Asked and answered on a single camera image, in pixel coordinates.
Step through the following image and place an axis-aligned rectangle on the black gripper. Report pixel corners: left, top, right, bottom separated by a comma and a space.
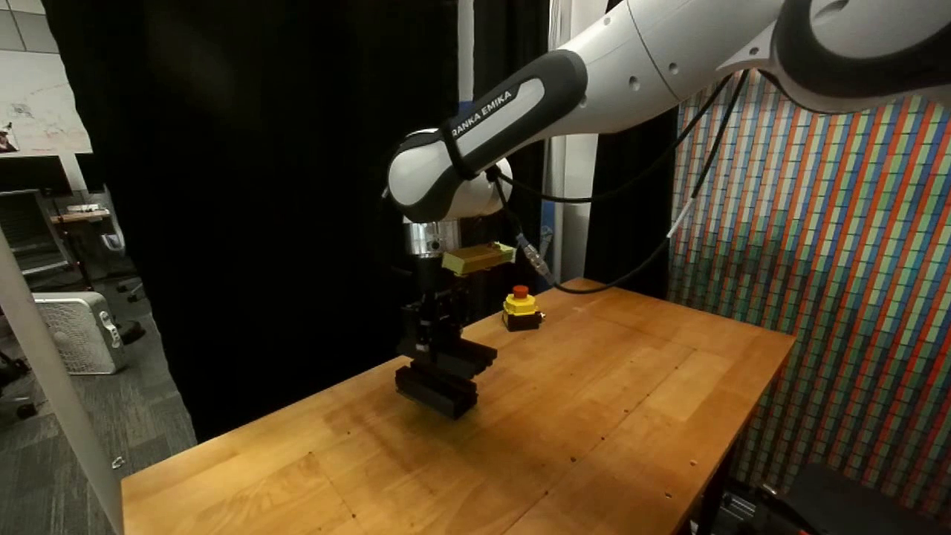
399, 258, 470, 370

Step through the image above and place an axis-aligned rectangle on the yellow red emergency stop button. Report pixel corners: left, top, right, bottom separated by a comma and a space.
500, 284, 547, 333

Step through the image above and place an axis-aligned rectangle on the narrow black curtain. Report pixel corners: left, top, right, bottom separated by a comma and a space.
470, 0, 550, 296

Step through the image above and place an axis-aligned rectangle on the white box appliance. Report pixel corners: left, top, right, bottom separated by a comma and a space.
29, 288, 131, 379

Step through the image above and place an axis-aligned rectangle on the grey slanted board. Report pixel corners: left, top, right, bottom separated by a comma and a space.
0, 227, 128, 535

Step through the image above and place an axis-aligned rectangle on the colourful patterned backdrop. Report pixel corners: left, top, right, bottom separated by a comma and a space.
666, 68, 951, 524

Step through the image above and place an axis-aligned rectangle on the black box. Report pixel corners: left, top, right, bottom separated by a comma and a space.
781, 462, 951, 535

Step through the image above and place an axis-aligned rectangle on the white frame post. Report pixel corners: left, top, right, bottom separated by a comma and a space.
547, 0, 610, 287

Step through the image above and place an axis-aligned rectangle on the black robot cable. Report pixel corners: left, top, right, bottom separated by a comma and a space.
483, 68, 752, 297

